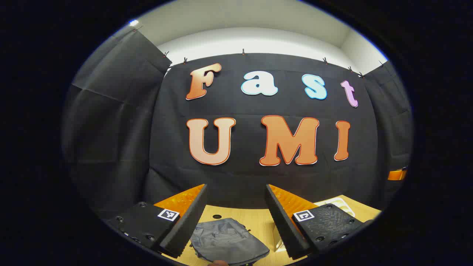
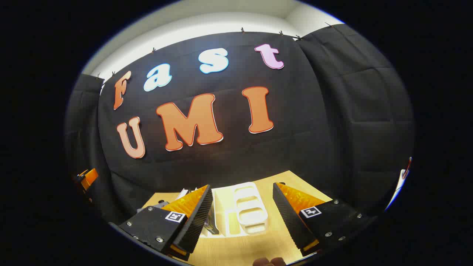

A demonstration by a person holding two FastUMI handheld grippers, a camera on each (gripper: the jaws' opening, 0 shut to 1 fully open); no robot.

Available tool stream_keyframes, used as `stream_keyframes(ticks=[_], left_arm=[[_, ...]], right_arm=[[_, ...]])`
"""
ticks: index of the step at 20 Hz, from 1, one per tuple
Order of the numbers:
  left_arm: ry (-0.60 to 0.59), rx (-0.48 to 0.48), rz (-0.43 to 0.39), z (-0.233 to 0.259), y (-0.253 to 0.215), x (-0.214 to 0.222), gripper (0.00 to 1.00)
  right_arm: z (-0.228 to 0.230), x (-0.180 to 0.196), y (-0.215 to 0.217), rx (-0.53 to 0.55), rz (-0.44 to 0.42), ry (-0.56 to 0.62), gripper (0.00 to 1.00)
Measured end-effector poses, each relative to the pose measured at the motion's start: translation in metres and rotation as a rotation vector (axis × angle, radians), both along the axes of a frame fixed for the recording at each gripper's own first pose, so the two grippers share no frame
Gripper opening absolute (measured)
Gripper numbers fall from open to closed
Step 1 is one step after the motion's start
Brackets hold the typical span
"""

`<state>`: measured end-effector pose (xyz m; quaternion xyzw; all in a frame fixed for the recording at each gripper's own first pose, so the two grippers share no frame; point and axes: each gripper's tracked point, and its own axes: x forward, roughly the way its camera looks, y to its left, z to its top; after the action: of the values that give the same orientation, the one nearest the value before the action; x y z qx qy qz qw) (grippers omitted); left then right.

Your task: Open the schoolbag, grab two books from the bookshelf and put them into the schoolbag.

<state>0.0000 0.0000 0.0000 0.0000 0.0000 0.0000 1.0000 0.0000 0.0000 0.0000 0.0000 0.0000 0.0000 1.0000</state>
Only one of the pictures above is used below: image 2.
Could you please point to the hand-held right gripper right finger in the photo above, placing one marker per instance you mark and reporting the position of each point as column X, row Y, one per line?
column 286, row 214

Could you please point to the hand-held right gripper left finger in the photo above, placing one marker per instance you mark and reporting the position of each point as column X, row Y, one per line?
column 197, row 218

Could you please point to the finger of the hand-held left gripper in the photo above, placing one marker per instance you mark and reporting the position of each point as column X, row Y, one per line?
column 89, row 178

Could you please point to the white book with purple edges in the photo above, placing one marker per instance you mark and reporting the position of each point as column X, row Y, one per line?
column 211, row 224

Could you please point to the white plastic bookshelf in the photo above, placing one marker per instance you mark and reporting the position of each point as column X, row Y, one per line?
column 251, row 214

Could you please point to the grey schoolbag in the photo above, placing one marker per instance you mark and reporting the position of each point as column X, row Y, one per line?
column 159, row 204

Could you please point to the black backdrop cloth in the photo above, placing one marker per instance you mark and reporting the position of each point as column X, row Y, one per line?
column 325, row 111

